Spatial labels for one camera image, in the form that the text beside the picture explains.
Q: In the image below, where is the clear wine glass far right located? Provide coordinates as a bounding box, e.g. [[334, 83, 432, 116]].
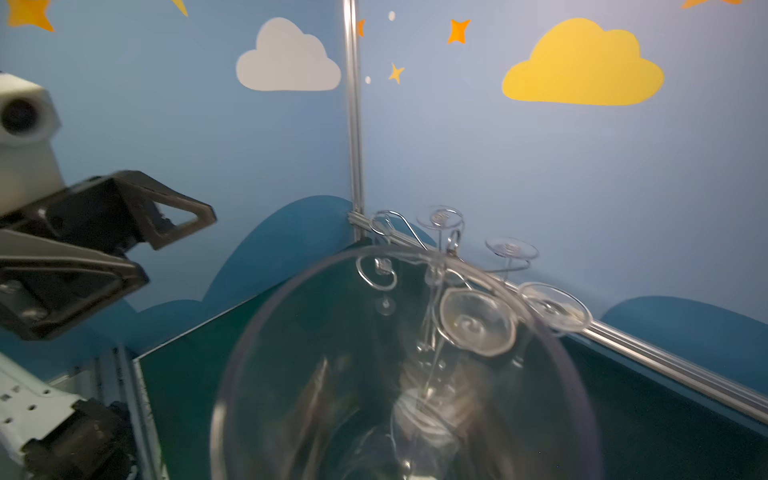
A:
[[517, 282, 593, 335]]

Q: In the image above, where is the clear wine glass near right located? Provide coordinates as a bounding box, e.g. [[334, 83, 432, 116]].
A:
[[438, 288, 518, 358]]

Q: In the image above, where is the clear flute glass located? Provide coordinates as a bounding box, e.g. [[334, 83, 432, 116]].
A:
[[485, 237, 539, 282], [210, 246, 604, 479], [417, 205, 465, 292]]

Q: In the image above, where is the aluminium left floor rail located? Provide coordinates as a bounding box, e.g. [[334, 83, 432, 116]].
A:
[[94, 345, 169, 480]]

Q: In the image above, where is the aluminium back frame rail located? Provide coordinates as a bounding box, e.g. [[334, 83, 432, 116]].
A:
[[347, 209, 768, 427]]

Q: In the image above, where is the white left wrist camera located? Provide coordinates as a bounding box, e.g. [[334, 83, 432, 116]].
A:
[[1, 72, 65, 215]]

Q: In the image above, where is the clear wine glass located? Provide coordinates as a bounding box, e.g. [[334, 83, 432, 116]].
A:
[[517, 282, 593, 335], [438, 288, 518, 358]]

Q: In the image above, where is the chrome wine glass rack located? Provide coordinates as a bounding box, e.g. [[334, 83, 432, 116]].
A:
[[369, 210, 535, 362]]

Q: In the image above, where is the aluminium left corner post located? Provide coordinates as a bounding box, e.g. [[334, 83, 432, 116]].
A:
[[342, 0, 365, 215]]

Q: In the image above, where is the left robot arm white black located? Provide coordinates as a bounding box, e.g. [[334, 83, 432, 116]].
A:
[[1, 170, 216, 479]]

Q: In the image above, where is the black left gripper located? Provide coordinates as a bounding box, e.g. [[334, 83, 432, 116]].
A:
[[1, 170, 217, 341]]

